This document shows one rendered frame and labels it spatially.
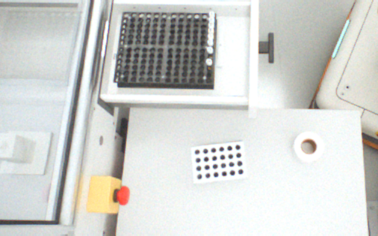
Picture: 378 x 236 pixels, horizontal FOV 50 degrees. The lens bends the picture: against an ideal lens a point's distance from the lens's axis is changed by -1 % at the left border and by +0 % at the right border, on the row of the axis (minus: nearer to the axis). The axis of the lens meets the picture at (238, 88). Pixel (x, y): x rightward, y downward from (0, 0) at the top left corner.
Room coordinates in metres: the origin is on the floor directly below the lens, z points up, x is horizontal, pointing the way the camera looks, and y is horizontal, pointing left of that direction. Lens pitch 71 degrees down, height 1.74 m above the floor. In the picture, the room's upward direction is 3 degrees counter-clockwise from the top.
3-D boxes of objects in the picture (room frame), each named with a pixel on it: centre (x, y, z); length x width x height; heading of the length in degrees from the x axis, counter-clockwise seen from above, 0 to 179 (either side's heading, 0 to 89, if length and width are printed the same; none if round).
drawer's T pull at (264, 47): (0.37, -0.07, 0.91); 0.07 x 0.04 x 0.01; 176
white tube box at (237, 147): (0.14, 0.05, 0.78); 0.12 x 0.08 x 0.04; 94
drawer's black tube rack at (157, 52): (0.39, 0.16, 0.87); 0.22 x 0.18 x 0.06; 86
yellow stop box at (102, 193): (0.07, 0.29, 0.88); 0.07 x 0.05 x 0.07; 176
